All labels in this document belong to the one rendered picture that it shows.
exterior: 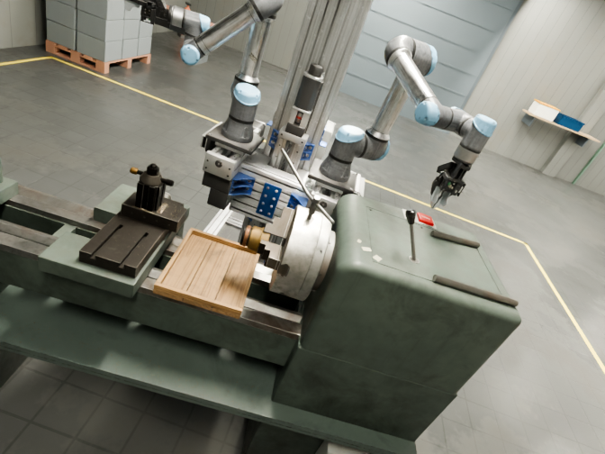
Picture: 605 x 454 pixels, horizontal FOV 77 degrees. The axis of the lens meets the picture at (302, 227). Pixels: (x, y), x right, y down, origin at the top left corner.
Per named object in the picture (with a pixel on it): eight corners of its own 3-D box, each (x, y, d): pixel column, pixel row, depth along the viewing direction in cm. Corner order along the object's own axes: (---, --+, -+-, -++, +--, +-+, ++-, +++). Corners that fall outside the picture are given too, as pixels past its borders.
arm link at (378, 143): (347, 149, 184) (402, 31, 153) (371, 153, 191) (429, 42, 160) (357, 163, 176) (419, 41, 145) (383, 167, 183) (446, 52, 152)
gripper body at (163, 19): (138, 20, 156) (169, 30, 160) (139, -3, 150) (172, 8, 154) (141, 14, 161) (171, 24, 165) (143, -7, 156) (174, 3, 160)
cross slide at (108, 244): (183, 213, 158) (185, 204, 156) (135, 278, 121) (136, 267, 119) (139, 198, 156) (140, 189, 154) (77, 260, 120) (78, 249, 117)
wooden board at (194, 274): (258, 257, 160) (261, 249, 158) (239, 319, 130) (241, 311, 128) (189, 234, 157) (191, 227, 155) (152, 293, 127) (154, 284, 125)
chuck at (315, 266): (307, 258, 158) (334, 199, 138) (296, 319, 133) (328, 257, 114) (299, 256, 157) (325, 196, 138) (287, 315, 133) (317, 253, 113)
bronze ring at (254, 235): (273, 224, 135) (248, 217, 135) (269, 239, 127) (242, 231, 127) (266, 245, 140) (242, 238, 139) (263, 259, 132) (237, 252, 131)
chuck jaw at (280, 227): (293, 241, 138) (302, 211, 139) (294, 240, 133) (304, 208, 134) (263, 231, 136) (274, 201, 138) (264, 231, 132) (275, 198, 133)
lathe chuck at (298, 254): (299, 256, 157) (325, 195, 138) (287, 315, 132) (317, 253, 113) (278, 249, 156) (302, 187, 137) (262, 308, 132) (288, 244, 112)
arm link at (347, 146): (325, 147, 178) (336, 120, 171) (348, 151, 185) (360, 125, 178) (336, 159, 170) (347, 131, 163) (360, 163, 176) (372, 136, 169)
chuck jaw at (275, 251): (293, 248, 131) (290, 264, 120) (287, 259, 133) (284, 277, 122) (261, 237, 130) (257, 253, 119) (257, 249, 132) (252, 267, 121)
